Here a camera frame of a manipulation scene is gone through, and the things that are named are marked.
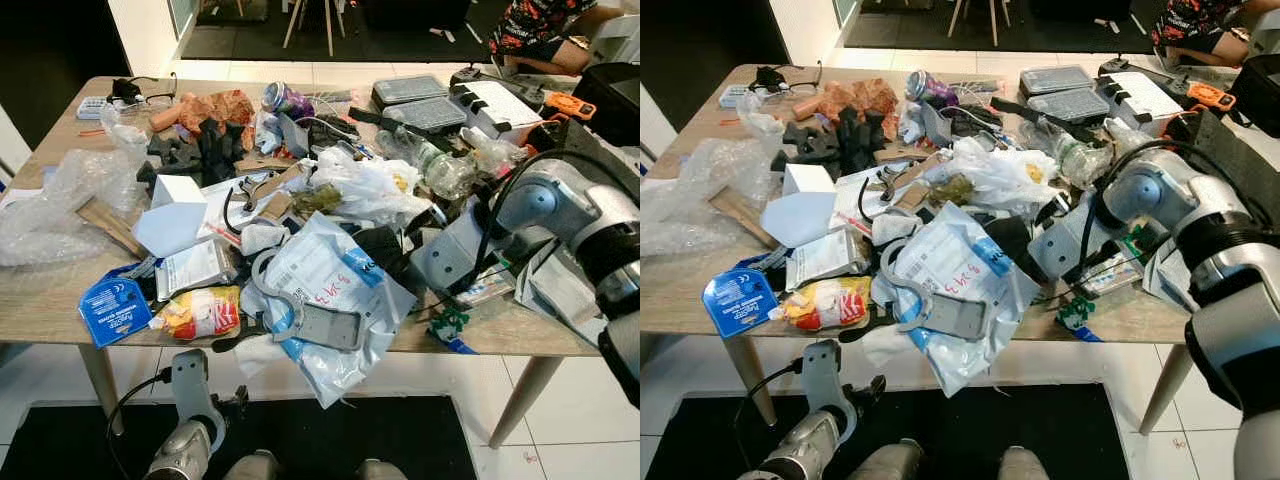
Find long black tool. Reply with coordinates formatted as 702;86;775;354
989;96;1078;143
349;104;463;153

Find small white box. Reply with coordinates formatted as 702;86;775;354
781;162;837;199
151;174;209;212

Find blue printed packet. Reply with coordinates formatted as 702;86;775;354
78;264;157;349
701;264;780;339

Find black bag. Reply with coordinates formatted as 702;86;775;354
1227;54;1280;138
571;61;641;148

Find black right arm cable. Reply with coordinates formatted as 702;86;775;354
478;148;606;296
1075;138;1251;291

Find brown crumpled paper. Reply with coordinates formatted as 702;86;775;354
814;79;903;128
177;89;258;138

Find pale blue paper sheet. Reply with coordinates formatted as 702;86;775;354
132;198;209;260
759;189;837;250

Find yellow red snack packet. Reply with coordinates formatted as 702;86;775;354
768;276;873;334
149;286;244;342

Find black glasses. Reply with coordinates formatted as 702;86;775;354
108;73;179;108
749;61;828;97

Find grey plastic packet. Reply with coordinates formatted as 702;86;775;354
1144;239;1203;313
514;239;613;348

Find clear plastic bottle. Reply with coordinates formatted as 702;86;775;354
1054;124;1118;188
404;134;483;203

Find brown cardboard strip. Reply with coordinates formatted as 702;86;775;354
709;186;778;248
77;196;148;261

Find wooden table leg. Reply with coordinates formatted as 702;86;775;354
77;344;128;438
1138;342;1198;438
488;354;563;450
721;334;768;428

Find white labelled pouch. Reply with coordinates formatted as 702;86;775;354
154;237;239;302
784;227;873;292

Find grey lidded tray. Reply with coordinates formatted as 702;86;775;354
1029;87;1113;125
1019;64;1098;98
394;96;471;135
371;74;450;108

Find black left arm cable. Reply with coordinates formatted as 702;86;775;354
733;358;804;473
106;368;173;477

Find person in floral dress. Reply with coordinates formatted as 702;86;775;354
487;0;628;78
1149;0;1280;68

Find black flat board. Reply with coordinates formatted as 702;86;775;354
1188;108;1280;233
540;117;641;206

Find clear bubble wrap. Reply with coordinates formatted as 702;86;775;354
0;104;153;268
643;94;788;257

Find orange hand tool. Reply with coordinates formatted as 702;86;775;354
544;91;598;123
1186;81;1238;113

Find black floor mat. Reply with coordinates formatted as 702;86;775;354
0;396;478;480

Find grey robot left leg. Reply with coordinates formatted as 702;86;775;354
222;449;283;480
848;438;929;480

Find green plastic clips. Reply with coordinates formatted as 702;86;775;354
1054;296;1098;338
429;304;473;348

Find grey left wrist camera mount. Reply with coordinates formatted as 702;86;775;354
802;339;858;444
169;349;228;453

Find wooden stool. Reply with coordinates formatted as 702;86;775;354
283;0;348;58
947;0;1013;48

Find grey robot leg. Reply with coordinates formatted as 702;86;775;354
994;446;1053;480
222;449;283;480
848;438;929;480
354;457;409;480

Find crushed purple can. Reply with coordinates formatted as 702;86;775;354
904;69;963;111
261;81;318;123

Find black foam pieces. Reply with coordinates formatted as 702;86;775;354
134;117;253;193
769;104;888;183

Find clear bag with white label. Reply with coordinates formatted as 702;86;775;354
863;202;1043;399
238;211;420;410

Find grey robot right leg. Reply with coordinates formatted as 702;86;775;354
994;446;1053;480
354;457;409;480

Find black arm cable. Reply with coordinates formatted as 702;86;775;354
478;148;606;296
1075;138;1251;291
733;358;804;473
106;368;173;477

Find white plastic bag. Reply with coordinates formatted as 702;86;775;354
938;134;1063;218
308;144;433;228

